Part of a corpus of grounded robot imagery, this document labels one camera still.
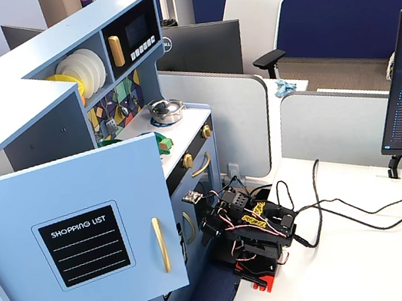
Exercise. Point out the green recipient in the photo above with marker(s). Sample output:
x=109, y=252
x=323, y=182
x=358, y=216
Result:
x=164, y=141

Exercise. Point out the white wall socket box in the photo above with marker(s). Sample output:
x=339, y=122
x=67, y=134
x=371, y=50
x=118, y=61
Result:
x=233, y=170

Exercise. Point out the grey desk divider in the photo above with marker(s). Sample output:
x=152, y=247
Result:
x=329, y=124
x=226, y=115

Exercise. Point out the black toy microwave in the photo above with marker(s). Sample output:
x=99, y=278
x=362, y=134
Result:
x=137, y=29

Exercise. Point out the dark monitor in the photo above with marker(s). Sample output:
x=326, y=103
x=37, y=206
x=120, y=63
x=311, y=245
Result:
x=21, y=36

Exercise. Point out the black shopping list board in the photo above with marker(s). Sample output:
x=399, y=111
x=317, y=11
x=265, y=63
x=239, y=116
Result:
x=86, y=248

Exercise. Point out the gold stove knob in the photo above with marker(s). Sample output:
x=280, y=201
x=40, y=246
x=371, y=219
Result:
x=187, y=160
x=206, y=131

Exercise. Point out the crumpled blue cloth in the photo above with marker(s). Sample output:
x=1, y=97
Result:
x=284, y=88

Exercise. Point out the red arm base clamp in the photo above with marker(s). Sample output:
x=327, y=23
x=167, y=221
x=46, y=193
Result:
x=264, y=277

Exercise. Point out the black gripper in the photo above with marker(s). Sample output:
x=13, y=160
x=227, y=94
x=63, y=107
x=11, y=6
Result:
x=210, y=228

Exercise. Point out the beige bag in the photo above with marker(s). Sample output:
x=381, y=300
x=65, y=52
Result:
x=392, y=66

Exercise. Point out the white toy plate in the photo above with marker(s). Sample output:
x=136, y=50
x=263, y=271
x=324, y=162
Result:
x=72, y=73
x=95, y=75
x=102, y=68

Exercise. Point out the black dell monitor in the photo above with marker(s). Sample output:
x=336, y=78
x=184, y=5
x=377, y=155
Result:
x=202, y=49

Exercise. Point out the white office chair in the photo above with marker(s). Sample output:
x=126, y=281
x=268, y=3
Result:
x=256, y=20

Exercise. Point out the small wrist camera board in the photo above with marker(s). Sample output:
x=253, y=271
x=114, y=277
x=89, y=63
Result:
x=192, y=197

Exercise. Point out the yellow toy plate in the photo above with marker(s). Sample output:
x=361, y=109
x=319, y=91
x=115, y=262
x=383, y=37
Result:
x=59, y=78

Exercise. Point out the blue stove burner disc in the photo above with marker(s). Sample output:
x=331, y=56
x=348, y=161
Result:
x=155, y=123

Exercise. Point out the steel toy pot with lid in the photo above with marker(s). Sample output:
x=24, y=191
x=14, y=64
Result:
x=166, y=110

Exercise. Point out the blue cabinet door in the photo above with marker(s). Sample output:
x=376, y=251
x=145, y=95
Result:
x=74, y=180

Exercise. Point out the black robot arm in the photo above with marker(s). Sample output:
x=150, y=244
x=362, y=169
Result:
x=262, y=233

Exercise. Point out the small steel toy grater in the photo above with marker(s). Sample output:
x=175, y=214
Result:
x=111, y=126

